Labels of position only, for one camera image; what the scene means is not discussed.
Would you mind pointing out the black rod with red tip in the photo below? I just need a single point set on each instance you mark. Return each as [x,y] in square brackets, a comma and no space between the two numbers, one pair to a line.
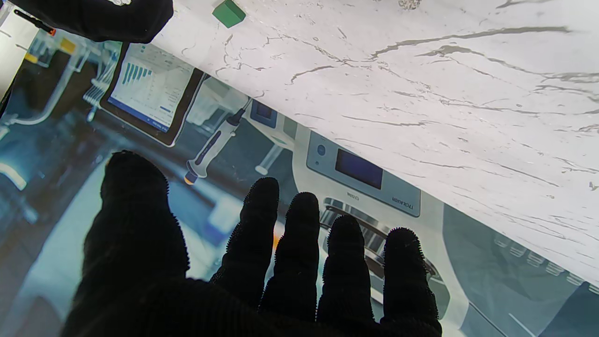
[32,22]

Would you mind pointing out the printed laboratory backdrop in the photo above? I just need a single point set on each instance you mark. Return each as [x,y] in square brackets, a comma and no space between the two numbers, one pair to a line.
[355,168]

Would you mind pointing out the green domino block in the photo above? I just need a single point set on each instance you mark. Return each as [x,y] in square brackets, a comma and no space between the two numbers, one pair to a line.
[229,13]

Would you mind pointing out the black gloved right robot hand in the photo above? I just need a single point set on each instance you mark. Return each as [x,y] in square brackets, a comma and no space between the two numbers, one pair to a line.
[103,18]

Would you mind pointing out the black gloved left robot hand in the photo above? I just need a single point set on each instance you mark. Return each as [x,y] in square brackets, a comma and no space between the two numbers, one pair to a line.
[140,281]

